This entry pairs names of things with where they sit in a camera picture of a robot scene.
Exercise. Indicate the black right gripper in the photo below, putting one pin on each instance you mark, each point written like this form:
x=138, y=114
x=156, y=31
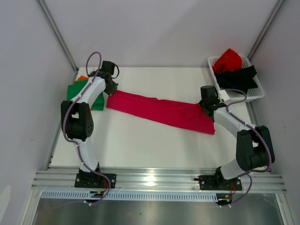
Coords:
x=205, y=107

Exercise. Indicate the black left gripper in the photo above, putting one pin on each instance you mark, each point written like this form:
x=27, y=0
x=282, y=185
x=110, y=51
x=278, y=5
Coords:
x=113, y=89

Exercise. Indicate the pink t shirt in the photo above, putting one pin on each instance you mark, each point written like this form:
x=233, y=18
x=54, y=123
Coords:
x=173, y=113

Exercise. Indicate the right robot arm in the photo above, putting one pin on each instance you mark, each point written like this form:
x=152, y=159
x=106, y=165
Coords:
x=254, y=150

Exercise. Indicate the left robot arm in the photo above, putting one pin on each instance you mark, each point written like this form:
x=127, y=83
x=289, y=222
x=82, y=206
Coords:
x=77, y=126

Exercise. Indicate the orange folded t shirt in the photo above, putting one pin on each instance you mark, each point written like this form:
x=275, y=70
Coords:
x=81, y=78

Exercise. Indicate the green folded t shirt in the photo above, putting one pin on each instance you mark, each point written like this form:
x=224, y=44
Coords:
x=77, y=86

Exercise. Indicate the black t shirt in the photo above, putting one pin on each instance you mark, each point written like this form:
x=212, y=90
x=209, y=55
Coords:
x=242, y=79

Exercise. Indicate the red t shirt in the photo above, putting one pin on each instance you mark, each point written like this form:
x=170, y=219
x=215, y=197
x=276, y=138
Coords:
x=229, y=61

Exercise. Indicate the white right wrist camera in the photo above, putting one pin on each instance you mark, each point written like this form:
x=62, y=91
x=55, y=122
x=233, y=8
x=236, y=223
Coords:
x=222, y=95

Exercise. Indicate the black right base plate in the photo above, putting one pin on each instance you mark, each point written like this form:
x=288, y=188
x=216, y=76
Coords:
x=215, y=182

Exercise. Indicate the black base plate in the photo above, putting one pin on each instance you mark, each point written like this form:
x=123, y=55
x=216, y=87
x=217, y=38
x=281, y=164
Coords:
x=90, y=180
x=215, y=182

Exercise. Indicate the aluminium front rail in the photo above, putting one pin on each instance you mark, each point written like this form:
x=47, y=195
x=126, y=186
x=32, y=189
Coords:
x=155, y=179

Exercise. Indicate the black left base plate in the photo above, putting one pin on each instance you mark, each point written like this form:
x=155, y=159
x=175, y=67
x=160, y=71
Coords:
x=90, y=180

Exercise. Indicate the left aluminium corner post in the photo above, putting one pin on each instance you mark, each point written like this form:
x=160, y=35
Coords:
x=56, y=32

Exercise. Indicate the aluminium corner post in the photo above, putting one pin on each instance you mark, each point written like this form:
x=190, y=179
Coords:
x=266, y=27
x=56, y=32

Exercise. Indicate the right aluminium corner post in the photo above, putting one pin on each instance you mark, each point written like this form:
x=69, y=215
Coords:
x=266, y=27

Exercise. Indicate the white slotted cable duct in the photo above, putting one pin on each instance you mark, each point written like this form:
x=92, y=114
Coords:
x=127, y=196

